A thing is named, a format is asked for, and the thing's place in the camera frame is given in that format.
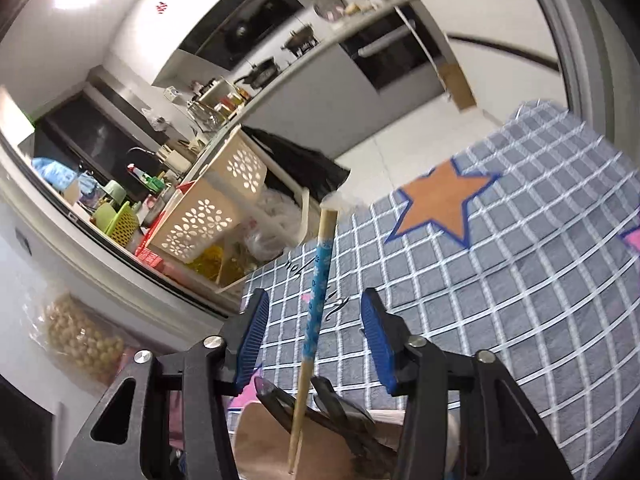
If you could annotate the red plastic basket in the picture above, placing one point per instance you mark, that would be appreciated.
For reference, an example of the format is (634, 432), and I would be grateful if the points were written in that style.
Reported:
(150, 255)

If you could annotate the kitchen faucet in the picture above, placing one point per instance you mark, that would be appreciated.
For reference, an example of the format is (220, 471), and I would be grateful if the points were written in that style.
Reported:
(142, 151)

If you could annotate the red paper decal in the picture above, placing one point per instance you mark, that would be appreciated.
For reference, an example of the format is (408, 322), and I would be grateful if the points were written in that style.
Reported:
(161, 7)

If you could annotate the black wok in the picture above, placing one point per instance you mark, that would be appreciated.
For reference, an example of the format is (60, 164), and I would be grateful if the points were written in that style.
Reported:
(262, 72)

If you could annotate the black range hood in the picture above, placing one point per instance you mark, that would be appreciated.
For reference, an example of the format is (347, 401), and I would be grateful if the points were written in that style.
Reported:
(240, 30)

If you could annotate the blue cloth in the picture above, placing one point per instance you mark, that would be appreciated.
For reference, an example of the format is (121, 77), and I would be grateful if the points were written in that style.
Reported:
(55, 170)

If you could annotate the black cooking pot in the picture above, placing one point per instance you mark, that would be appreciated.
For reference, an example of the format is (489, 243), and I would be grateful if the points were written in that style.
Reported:
(300, 37)

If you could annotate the green plastic colander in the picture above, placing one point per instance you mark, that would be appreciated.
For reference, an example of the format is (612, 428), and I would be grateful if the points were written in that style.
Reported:
(120, 222)

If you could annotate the beige plastic utensil holder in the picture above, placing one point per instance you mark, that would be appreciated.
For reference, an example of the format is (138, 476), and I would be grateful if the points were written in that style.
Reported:
(260, 455)

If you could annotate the black built-in oven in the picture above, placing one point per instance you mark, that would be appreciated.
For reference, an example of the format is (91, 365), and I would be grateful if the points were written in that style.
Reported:
(390, 50)

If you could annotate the clear bag of beans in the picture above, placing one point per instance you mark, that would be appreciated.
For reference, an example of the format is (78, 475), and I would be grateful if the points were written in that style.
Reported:
(80, 335)

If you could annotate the yellow oil bottle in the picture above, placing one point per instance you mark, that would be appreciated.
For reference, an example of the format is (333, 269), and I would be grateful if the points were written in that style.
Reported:
(220, 265)

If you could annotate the round pot lid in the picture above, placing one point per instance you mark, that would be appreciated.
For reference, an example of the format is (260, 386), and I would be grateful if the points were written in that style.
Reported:
(330, 4)

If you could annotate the blue patterned wooden chopstick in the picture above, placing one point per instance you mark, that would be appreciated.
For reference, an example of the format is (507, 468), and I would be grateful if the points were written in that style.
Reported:
(315, 300)

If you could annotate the beige plastic storage rack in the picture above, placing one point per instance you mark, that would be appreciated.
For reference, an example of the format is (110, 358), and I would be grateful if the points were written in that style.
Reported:
(200, 225)

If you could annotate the grey checkered tablecloth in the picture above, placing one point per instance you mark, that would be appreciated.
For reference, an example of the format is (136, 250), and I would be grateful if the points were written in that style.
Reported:
(525, 285)

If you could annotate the cardboard box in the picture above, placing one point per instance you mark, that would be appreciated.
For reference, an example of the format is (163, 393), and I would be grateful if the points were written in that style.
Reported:
(457, 87)

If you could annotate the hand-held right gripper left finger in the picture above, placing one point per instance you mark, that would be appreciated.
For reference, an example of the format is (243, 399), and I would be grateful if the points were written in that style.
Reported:
(252, 340)

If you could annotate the clear plastic bag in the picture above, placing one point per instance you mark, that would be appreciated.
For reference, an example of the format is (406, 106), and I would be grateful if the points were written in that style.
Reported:
(272, 225)

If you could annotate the white refrigerator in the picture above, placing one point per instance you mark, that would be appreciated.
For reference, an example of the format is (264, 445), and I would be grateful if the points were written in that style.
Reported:
(500, 10)

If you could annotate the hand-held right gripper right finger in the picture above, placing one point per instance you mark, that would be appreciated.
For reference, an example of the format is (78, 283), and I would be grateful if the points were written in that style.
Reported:
(379, 342)

